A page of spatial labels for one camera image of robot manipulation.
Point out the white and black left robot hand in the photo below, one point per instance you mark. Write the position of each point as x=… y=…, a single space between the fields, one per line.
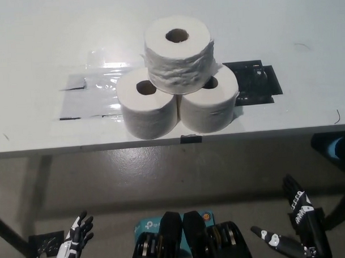
x=67 y=248

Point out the small black tape strip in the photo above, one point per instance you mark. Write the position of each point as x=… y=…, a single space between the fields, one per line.
x=191 y=139

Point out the black tape patch on table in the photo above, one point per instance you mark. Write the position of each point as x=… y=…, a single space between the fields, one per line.
x=256 y=83

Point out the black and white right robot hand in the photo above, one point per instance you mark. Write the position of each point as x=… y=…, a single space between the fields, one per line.
x=309 y=231

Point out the clear plastic sheet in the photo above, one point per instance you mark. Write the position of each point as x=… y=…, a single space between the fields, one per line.
x=89 y=100

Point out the black diagonal table leg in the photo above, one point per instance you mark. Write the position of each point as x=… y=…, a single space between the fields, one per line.
x=9 y=233
x=342 y=205

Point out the teal router box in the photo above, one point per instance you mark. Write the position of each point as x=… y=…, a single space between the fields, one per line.
x=147 y=224

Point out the black floor tape patch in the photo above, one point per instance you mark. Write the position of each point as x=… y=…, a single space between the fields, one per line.
x=42 y=244
x=324 y=218

